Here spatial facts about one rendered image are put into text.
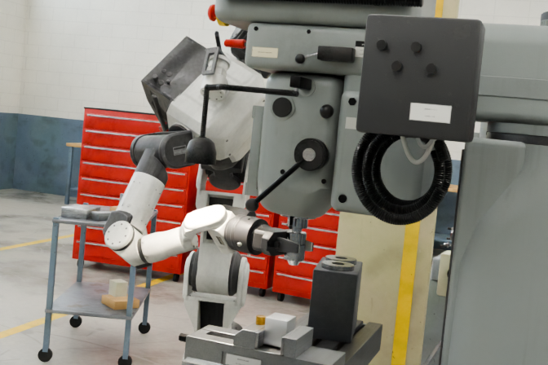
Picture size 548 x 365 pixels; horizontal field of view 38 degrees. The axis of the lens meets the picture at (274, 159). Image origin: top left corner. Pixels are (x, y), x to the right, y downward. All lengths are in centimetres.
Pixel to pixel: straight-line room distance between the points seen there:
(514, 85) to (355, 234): 205
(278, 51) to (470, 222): 54
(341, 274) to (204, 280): 56
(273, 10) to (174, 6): 1042
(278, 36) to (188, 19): 1029
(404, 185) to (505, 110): 25
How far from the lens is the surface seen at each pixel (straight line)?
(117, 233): 207
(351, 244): 362
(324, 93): 174
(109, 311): 487
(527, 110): 166
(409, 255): 357
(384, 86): 143
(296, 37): 175
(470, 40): 142
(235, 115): 223
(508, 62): 167
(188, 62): 232
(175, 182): 707
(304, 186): 175
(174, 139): 217
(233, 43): 202
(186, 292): 262
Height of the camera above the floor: 153
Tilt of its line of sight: 3 degrees down
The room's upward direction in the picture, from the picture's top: 5 degrees clockwise
